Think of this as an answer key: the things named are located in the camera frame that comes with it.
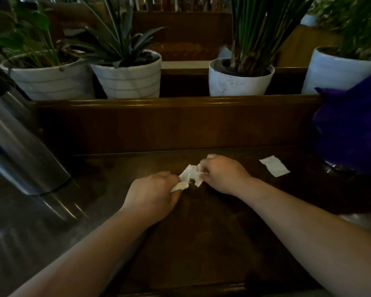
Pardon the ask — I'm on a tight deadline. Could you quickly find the person's left hand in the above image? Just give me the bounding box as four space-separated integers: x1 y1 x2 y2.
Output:
121 171 184 226

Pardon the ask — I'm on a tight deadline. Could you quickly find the person's right hand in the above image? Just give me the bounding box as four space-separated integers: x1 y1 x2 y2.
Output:
199 153 255 198

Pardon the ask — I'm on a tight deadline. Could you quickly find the white paper wrapper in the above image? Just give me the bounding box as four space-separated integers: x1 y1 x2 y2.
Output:
170 163 208 193

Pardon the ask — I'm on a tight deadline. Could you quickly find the person's right forearm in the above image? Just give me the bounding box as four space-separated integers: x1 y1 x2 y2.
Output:
235 177 371 297

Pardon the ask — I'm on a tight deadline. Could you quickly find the person's left forearm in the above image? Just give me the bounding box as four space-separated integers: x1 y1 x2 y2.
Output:
9 208 161 297

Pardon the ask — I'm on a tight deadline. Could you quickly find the dark wooden partition ledge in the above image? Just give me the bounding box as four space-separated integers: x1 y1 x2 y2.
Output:
28 94 323 158

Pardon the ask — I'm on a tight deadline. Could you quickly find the flat white paper packet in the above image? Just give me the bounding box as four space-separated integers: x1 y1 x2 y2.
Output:
259 155 291 178

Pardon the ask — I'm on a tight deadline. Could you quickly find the smooth white plant pot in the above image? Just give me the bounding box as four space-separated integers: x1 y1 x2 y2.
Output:
208 57 275 97

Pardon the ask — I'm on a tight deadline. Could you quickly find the narrow white ribbed plant pot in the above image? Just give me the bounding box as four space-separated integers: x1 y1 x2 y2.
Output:
90 50 162 99

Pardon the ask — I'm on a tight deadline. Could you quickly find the wooden bench backrest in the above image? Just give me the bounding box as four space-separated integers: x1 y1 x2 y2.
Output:
46 11 234 62

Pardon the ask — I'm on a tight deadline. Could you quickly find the tall green stalk plant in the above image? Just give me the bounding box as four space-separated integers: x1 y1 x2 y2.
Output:
226 0 316 77

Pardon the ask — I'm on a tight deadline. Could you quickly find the purple cloth bag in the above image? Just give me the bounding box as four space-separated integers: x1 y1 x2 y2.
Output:
312 67 371 177

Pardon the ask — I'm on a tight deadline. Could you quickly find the spiky dark green plant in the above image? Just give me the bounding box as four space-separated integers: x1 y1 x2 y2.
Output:
65 0 167 68

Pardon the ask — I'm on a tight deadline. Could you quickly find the stainless steel thermos jug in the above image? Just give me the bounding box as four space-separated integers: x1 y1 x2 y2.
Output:
0 66 72 196

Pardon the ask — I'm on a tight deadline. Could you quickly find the wide white ribbed plant pot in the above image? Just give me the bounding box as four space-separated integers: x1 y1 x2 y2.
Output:
0 52 95 101

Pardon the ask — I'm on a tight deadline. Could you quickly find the large white plant pot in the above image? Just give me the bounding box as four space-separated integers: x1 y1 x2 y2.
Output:
301 47 371 95

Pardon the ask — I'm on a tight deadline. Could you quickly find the bushy green plant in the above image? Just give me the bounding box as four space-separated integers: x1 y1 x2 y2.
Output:
315 0 371 59

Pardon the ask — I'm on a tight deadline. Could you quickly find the broad-leaf green plant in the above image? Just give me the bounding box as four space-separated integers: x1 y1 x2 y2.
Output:
0 0 81 71

